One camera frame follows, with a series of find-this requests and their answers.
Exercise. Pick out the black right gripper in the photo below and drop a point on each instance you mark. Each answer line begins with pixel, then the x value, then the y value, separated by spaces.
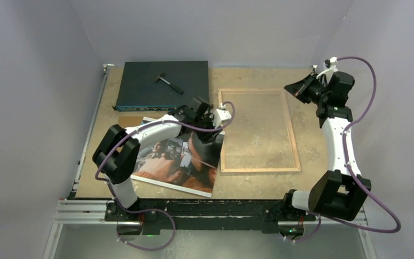
pixel 297 88

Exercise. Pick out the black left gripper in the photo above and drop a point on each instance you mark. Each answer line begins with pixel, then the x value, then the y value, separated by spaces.
pixel 209 136

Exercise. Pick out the large printed photo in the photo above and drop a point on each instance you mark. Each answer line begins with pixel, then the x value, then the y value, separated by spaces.
pixel 183 163

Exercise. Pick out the clear acrylic sheet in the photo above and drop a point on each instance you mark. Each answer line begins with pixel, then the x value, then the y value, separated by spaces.
pixel 260 128

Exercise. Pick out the white wooden picture frame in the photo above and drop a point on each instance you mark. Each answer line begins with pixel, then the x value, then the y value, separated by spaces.
pixel 258 130

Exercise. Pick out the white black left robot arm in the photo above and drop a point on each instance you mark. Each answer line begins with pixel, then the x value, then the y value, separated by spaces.
pixel 116 155

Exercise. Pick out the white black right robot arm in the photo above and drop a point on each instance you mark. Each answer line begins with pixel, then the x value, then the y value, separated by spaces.
pixel 337 193

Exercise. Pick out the black hammer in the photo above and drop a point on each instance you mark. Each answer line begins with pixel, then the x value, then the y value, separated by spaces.
pixel 161 77

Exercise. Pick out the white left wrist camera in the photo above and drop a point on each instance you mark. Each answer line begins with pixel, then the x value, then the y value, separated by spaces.
pixel 222 116

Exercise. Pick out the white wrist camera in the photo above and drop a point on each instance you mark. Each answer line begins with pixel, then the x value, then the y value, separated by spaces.
pixel 330 67
pixel 222 116

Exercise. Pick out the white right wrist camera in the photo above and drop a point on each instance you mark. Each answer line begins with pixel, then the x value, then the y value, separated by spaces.
pixel 330 67

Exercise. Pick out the dark network switch box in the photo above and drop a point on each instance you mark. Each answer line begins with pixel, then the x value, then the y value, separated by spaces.
pixel 138 92

